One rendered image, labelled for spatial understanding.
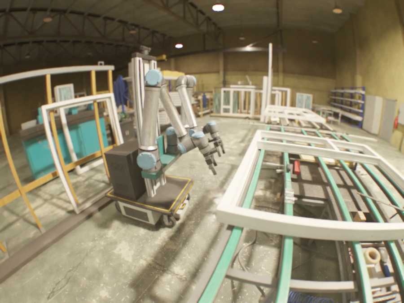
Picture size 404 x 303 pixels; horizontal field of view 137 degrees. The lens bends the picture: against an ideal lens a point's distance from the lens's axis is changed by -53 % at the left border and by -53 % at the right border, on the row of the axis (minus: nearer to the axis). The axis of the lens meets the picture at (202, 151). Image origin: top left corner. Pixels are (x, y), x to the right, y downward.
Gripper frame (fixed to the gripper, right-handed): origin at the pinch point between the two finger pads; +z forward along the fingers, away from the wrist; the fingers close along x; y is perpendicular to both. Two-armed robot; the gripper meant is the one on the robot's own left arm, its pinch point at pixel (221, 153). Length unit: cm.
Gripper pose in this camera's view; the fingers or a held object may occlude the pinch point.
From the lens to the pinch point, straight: 172.9
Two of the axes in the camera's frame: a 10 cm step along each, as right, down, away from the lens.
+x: 4.2, -2.2, 8.8
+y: 8.4, -2.7, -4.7
